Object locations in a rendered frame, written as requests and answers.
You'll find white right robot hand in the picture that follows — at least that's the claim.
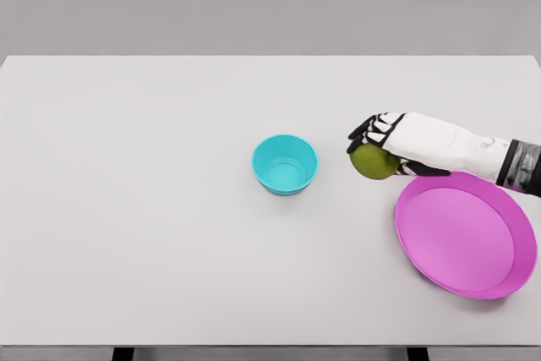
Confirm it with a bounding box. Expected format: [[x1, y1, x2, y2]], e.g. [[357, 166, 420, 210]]
[[346, 112, 470, 178]]

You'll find green apple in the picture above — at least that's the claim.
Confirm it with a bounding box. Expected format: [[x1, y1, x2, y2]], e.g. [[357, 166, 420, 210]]
[[348, 143, 402, 181]]

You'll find pink plate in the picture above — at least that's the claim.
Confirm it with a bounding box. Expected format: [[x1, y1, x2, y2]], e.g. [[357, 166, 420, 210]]
[[394, 171, 538, 300]]

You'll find blue bowl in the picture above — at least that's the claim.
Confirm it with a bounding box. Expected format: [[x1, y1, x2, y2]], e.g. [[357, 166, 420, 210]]
[[252, 134, 320, 198]]

